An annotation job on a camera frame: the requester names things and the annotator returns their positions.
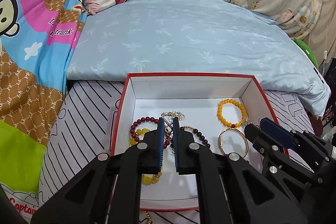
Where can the light blue blanket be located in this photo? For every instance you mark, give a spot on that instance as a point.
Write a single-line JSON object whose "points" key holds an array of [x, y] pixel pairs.
{"points": [[142, 36]]}

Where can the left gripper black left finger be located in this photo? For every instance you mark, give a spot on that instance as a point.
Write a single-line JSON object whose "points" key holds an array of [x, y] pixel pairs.
{"points": [[107, 189]]}

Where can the green object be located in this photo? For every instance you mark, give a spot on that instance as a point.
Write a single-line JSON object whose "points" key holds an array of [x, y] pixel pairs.
{"points": [[307, 51]]}

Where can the thin gold bangle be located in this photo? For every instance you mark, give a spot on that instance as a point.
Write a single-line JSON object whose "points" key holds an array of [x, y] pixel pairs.
{"points": [[233, 140]]}

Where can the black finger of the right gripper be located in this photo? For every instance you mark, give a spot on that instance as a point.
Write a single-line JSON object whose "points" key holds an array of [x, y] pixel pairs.
{"points": [[313, 150], [312, 192]]}

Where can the colourful monkey cartoon quilt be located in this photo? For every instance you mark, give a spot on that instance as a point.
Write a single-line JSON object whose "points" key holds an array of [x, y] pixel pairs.
{"points": [[38, 39]]}

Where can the red cardboard box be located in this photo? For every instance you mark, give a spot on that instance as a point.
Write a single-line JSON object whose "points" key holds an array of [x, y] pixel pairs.
{"points": [[196, 96]]}

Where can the grey striped bed sheet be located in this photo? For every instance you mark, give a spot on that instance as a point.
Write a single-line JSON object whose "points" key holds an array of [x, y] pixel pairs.
{"points": [[84, 126]]}

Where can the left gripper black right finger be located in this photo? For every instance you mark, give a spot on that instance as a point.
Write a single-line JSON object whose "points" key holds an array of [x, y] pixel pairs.
{"points": [[230, 190]]}

